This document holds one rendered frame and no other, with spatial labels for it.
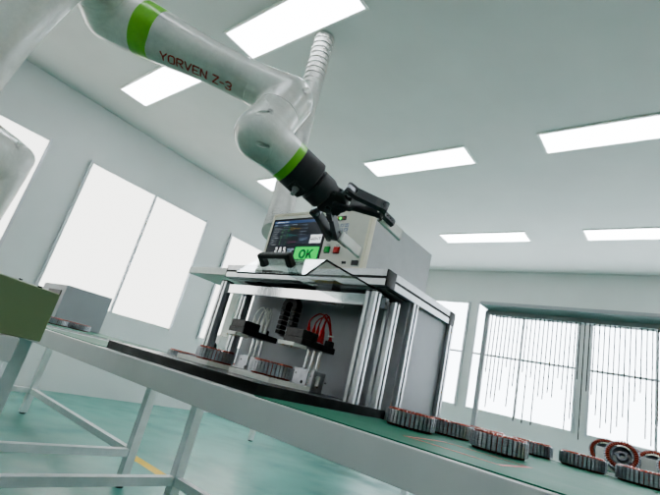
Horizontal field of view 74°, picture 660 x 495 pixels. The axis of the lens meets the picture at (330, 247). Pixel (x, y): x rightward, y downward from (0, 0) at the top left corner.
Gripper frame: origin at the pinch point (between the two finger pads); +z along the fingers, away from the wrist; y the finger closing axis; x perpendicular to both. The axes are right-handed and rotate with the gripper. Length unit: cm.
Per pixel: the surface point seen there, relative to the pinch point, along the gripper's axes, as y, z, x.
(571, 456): 6, 76, -15
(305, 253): -40.3, 2.5, 14.2
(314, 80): -135, -14, 210
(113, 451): -213, 26, -44
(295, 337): -31.8, 7.2, -15.6
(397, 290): -11.0, 18.6, 2.8
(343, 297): -21.9, 10.4, -2.4
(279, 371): -28.2, 5.4, -27.2
